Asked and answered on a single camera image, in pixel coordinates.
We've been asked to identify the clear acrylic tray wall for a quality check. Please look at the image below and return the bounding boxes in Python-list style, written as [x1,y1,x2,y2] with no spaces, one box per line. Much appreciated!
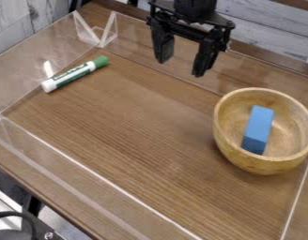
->
[0,6,308,240]

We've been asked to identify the green and white marker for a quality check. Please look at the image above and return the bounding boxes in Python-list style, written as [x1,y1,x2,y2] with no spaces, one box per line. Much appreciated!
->
[41,55,109,93]

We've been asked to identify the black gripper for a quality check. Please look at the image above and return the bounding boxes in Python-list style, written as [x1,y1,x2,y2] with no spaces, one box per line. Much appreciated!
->
[146,0,236,78]

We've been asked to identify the black table leg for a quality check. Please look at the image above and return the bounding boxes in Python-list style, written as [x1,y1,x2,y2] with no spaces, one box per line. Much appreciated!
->
[27,196,42,217]

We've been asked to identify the black cable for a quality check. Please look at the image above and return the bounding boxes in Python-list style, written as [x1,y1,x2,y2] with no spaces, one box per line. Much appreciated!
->
[0,211,38,240]

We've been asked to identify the blue rectangular block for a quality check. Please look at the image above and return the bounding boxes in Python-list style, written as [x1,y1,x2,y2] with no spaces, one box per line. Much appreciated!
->
[240,105,275,155]

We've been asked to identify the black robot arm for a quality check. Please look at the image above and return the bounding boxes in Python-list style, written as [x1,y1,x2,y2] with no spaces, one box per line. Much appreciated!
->
[146,0,236,78]

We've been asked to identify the brown wooden bowl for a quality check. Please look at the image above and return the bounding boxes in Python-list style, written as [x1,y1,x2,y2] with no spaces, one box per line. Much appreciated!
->
[213,87,308,175]

